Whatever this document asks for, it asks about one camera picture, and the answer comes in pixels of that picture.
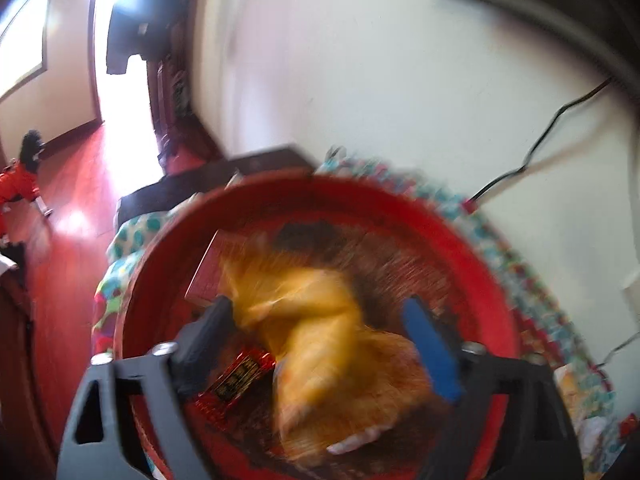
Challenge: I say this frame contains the red candy wrapper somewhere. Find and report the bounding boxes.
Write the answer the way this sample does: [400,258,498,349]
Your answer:
[194,346,276,427]

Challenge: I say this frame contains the red and cream box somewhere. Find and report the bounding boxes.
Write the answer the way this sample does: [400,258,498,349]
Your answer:
[184,231,247,308]

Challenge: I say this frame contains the yellow snack bag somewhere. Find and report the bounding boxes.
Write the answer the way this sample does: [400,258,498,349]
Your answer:
[220,247,432,463]

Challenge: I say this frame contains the polka dot tablecloth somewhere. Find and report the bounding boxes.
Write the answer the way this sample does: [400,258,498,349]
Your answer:
[91,157,624,479]

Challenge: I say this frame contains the round red tray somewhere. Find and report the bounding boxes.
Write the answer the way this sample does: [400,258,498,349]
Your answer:
[114,172,520,479]

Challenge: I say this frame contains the small dog in red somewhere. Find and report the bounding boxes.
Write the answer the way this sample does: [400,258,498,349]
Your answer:
[1,129,52,218]

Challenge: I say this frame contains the dark hanging clothes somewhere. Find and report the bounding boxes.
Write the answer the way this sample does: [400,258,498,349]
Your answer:
[105,0,181,75]

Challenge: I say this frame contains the television power cable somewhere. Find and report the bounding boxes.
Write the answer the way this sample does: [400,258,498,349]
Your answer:
[470,77,614,206]

